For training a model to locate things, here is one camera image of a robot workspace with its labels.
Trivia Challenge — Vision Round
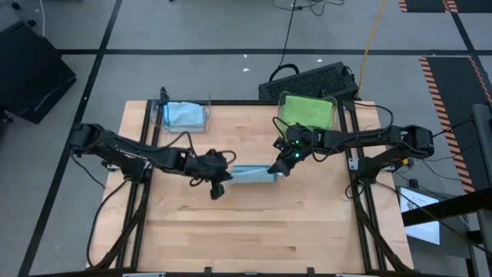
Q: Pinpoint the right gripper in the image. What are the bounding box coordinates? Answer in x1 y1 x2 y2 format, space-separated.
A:
267 145 309 179

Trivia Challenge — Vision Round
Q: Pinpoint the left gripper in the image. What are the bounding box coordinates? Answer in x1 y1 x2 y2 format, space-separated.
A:
187 149 235 185

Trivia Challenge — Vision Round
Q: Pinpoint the green microfiber towel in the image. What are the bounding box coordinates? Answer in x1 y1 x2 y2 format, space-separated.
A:
281 95 334 131

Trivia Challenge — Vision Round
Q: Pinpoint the clear plastic basket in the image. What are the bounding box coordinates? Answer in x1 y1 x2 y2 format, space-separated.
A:
277 90 339 134
149 90 211 135

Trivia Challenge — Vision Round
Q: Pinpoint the black perforated computer case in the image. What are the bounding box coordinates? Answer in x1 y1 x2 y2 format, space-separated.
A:
258 61 360 102

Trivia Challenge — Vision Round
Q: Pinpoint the white lit monitor screen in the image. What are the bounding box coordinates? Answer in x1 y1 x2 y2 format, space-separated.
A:
398 185 442 246

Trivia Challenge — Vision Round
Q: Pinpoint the black equipment stand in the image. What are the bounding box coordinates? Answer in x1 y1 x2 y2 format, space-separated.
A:
401 102 492 277

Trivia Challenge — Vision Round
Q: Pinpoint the black orange-striped floor mat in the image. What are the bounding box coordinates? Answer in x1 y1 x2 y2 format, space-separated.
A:
397 0 492 14
417 55 492 194

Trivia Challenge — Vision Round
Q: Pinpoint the large black flat case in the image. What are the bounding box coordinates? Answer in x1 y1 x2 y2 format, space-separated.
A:
0 18 78 125

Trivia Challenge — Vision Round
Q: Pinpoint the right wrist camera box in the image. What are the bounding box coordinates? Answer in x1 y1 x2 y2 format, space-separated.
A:
272 135 288 153

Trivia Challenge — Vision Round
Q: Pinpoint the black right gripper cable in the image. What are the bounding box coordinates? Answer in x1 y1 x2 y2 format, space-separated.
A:
271 115 288 144

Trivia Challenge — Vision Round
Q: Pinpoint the black aluminium table frame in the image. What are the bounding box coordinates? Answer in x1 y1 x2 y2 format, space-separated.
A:
86 87 414 277

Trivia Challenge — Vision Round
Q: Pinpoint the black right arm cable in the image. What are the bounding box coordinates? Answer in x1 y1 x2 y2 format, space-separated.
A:
354 100 395 135

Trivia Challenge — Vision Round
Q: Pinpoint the black floor cable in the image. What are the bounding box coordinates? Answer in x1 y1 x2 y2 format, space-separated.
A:
268 0 345 82

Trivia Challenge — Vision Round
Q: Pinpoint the black left base cable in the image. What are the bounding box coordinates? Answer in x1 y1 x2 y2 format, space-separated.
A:
71 153 130 269

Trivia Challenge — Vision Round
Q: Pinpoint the yellow cable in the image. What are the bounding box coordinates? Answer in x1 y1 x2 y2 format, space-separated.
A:
355 0 387 99

